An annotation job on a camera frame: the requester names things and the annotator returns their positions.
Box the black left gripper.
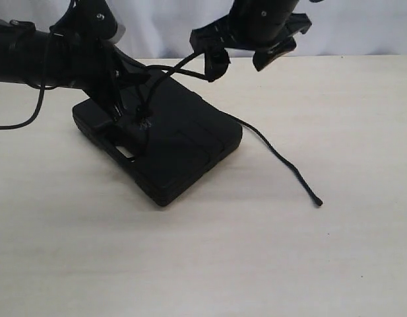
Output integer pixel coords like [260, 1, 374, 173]
[49, 13, 150, 131]

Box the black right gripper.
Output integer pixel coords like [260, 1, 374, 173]
[189, 0, 312, 83]

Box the black braided rope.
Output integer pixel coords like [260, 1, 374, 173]
[133, 52, 323, 208]

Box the black plastic carrying case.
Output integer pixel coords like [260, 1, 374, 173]
[72, 78, 243, 207]

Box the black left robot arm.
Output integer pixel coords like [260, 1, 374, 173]
[0, 9, 150, 130]

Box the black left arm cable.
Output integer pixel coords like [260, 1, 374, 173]
[0, 29, 59, 131]

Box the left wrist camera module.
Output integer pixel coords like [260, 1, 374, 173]
[69, 0, 125, 44]

